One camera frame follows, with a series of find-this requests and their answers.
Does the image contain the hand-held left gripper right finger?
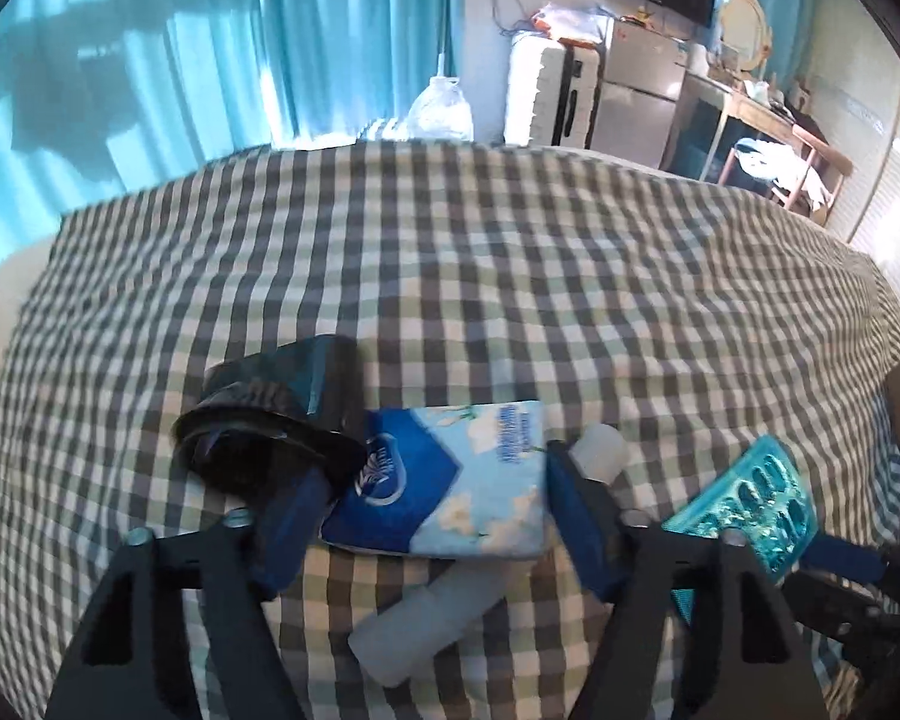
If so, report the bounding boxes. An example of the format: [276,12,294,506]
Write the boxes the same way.
[546,441,830,720]

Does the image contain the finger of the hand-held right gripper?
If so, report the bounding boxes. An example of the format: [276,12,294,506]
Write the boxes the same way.
[784,570,882,650]
[799,536,897,582]

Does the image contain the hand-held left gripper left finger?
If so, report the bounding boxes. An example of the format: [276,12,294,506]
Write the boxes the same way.
[45,465,331,720]

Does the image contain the blue tissue packet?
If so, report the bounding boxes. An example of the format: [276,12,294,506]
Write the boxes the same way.
[660,435,820,625]

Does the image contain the blue tissue pack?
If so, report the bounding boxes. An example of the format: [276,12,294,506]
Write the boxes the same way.
[319,399,560,562]

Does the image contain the white plastic bottle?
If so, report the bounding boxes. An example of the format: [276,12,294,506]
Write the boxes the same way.
[347,422,631,689]

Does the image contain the checked bed blanket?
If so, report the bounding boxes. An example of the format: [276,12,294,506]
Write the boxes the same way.
[0,139,900,720]

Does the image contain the white slatted wardrobe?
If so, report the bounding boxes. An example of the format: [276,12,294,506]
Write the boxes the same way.
[825,90,900,316]

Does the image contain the wooden chair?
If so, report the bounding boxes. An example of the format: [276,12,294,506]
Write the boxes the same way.
[769,124,852,226]

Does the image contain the white and blue clothes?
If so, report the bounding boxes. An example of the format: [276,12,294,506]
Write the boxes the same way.
[735,139,826,203]

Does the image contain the large clear water bottle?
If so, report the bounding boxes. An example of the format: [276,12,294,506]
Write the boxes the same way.
[406,76,475,143]

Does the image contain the white suitcase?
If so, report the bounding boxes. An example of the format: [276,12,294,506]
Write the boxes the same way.
[504,34,607,151]

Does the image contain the silver fridge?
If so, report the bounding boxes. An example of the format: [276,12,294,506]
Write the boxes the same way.
[589,15,695,170]

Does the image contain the wooden dressing desk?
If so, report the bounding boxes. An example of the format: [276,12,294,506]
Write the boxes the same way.
[671,71,852,203]

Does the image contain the blue curtain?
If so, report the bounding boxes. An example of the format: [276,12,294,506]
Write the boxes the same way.
[0,0,458,282]

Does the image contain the pile of plastic bags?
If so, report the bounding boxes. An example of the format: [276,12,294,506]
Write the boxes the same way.
[529,0,616,42]

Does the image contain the oval white mirror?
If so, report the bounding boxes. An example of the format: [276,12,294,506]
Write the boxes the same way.
[718,0,773,80]

